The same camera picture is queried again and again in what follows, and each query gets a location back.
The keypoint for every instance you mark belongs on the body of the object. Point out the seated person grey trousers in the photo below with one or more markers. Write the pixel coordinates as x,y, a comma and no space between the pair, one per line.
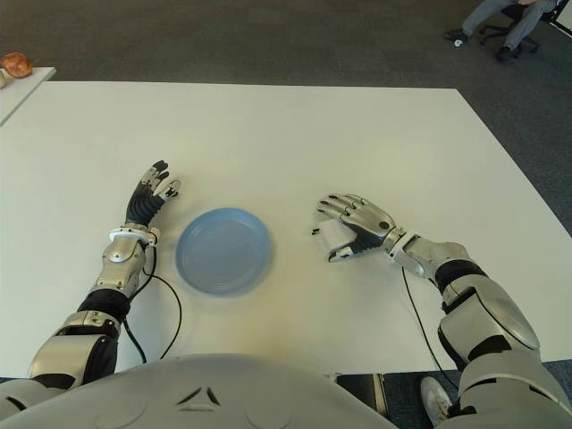
518,27

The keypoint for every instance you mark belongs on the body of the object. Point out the blue round plate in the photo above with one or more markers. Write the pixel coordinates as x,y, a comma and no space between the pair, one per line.
225,250

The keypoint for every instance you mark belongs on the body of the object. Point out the robot right arm silver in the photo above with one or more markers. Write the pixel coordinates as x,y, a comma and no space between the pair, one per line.
491,313

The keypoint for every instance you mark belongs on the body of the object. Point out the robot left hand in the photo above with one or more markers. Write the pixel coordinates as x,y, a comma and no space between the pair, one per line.
143,207

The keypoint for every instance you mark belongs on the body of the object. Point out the black office chair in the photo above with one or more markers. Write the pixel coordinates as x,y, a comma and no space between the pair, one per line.
493,30

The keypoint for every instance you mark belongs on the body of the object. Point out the robot torso grey shell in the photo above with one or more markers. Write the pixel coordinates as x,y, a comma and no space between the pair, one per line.
201,397

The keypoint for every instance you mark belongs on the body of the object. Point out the white square charger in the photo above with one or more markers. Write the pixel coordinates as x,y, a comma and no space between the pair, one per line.
333,233

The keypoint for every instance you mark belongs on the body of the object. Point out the robot left arm silver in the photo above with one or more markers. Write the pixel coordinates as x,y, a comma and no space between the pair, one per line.
120,263

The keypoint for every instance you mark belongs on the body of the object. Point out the white sneaker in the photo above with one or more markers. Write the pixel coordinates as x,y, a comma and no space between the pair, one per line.
434,400

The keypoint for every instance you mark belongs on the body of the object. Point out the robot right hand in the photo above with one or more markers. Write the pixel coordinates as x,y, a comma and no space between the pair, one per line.
368,221

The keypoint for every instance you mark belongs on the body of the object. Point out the white side table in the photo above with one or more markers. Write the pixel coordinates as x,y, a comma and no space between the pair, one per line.
22,91

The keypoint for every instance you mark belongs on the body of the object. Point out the red-brown bread bun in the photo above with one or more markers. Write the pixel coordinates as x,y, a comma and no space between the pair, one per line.
16,64

